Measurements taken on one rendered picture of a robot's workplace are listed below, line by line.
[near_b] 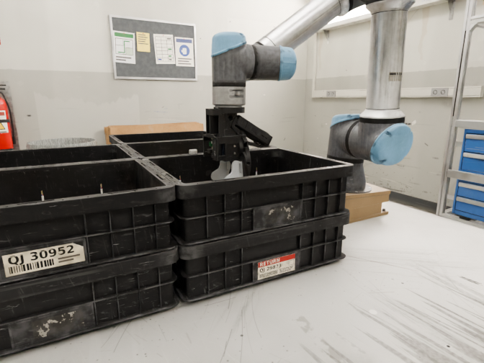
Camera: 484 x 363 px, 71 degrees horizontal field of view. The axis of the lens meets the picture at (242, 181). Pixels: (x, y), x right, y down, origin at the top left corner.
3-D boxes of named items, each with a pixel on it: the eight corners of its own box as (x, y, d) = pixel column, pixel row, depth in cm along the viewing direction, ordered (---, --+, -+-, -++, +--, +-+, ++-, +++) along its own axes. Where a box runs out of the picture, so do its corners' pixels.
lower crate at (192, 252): (277, 221, 104) (279, 184, 102) (349, 261, 79) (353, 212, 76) (146, 247, 86) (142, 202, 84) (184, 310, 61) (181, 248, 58)
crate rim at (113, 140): (204, 135, 151) (204, 130, 151) (233, 143, 125) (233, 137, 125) (109, 140, 133) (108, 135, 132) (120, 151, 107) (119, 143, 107)
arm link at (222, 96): (234, 87, 81) (253, 86, 74) (234, 107, 82) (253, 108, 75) (206, 87, 77) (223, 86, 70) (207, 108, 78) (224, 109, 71)
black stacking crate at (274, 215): (278, 187, 102) (279, 149, 99) (352, 217, 76) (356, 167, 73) (144, 206, 84) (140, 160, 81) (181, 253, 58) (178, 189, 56)
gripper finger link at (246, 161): (235, 178, 80) (231, 142, 79) (242, 178, 81) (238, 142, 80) (246, 178, 76) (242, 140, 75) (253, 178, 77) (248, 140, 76)
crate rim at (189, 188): (279, 155, 100) (279, 147, 99) (356, 175, 74) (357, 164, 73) (140, 168, 81) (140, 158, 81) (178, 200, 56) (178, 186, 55)
